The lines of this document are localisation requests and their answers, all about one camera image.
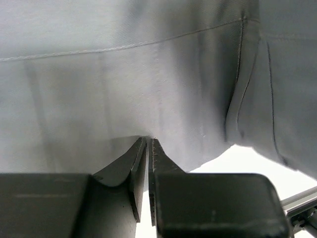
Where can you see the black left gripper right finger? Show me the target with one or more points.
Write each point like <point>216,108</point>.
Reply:
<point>200,205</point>

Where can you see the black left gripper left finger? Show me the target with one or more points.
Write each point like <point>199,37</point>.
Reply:
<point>107,204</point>

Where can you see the grey pleated skirt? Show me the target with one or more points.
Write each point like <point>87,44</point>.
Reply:
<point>80,80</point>

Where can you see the aluminium right frame rail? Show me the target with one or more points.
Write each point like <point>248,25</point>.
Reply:
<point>300,202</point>

